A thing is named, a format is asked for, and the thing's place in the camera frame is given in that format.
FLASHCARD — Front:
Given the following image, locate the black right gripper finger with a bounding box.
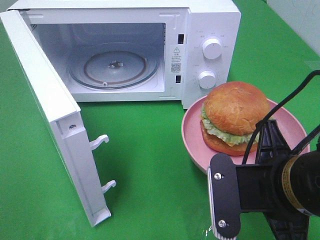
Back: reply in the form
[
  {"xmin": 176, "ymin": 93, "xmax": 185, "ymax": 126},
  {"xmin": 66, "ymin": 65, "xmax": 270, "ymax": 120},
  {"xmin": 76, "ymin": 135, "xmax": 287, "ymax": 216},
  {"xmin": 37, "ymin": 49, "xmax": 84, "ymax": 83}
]
[
  {"xmin": 263, "ymin": 211, "xmax": 310, "ymax": 240},
  {"xmin": 255, "ymin": 119, "xmax": 290, "ymax": 164}
]

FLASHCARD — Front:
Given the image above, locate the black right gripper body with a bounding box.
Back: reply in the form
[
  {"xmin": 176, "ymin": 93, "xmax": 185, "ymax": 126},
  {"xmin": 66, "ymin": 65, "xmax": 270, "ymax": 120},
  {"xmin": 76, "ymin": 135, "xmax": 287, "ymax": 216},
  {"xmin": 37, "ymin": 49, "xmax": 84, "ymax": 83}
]
[{"xmin": 279, "ymin": 151, "xmax": 320, "ymax": 216}]

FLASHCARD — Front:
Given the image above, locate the burger with lettuce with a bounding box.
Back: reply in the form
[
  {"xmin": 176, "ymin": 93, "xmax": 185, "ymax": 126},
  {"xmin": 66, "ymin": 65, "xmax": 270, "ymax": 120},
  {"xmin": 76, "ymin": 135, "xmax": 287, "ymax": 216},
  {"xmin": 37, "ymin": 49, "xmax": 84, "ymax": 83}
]
[{"xmin": 200, "ymin": 81, "xmax": 271, "ymax": 156}]

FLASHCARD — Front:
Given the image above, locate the white microwave door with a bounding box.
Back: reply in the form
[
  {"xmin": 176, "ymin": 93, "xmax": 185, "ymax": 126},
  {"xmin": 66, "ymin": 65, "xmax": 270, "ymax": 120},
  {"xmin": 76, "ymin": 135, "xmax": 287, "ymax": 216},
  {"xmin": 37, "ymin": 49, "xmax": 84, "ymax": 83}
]
[{"xmin": 0, "ymin": 10, "xmax": 117, "ymax": 227}]

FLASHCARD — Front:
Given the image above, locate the clear tape patch far right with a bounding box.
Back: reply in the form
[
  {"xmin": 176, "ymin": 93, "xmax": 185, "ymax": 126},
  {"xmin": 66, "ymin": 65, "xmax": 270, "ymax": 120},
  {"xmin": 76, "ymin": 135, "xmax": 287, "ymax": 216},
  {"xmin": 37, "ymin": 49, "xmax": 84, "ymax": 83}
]
[{"xmin": 305, "ymin": 60, "xmax": 320, "ymax": 71}]

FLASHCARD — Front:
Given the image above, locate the lower white control knob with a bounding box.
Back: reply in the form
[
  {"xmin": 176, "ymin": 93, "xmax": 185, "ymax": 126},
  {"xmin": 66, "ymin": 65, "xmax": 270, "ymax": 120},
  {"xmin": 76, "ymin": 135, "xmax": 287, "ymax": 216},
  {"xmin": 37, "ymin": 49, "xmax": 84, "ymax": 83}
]
[{"xmin": 198, "ymin": 71, "xmax": 217, "ymax": 89}]

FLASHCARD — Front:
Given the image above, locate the white control knob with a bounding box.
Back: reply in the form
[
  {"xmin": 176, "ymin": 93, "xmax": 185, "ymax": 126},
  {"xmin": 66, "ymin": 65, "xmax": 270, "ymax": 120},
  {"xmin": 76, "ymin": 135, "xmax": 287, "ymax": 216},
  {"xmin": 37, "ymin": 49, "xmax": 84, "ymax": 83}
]
[
  {"xmin": 202, "ymin": 38, "xmax": 222, "ymax": 60},
  {"xmin": 198, "ymin": 71, "xmax": 217, "ymax": 89}
]

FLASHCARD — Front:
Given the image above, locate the upper white control knob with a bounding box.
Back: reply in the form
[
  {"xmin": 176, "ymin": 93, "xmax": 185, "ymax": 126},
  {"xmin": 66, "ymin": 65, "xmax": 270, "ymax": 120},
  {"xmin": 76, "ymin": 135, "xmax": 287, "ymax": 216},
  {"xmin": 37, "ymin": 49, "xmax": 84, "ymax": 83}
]
[{"xmin": 202, "ymin": 38, "xmax": 222, "ymax": 60}]

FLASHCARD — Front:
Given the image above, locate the white warning label with QR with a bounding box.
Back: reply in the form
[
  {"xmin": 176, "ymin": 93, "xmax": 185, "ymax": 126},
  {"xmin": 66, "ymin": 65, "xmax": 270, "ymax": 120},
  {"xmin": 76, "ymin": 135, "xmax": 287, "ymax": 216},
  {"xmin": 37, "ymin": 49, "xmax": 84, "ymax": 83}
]
[{"xmin": 169, "ymin": 44, "xmax": 185, "ymax": 74}]

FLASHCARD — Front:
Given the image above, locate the glass turntable plate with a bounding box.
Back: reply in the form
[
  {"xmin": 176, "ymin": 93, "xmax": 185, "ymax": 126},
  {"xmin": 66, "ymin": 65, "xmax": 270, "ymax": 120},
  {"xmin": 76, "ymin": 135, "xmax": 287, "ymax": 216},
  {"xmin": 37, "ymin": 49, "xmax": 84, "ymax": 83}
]
[{"xmin": 69, "ymin": 42, "xmax": 163, "ymax": 90}]

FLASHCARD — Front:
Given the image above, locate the white microwave oven body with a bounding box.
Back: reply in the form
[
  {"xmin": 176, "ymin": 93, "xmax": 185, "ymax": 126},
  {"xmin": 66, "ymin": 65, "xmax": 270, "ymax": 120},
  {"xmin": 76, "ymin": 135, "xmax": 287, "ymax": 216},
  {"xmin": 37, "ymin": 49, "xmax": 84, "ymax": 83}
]
[{"xmin": 5, "ymin": 0, "xmax": 241, "ymax": 109}]

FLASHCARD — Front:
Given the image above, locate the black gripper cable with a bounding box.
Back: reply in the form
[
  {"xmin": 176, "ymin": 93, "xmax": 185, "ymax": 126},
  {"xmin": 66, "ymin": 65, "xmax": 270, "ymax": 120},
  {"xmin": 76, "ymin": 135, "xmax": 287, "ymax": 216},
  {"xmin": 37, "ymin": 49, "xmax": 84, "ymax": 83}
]
[{"xmin": 241, "ymin": 70, "xmax": 320, "ymax": 166}]

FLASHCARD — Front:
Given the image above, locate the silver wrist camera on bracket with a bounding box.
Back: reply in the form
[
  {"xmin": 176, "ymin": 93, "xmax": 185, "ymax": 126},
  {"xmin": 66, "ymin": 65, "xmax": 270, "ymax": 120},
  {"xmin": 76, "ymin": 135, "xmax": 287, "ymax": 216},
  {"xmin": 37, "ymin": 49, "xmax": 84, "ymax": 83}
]
[{"xmin": 207, "ymin": 153, "xmax": 274, "ymax": 240}]

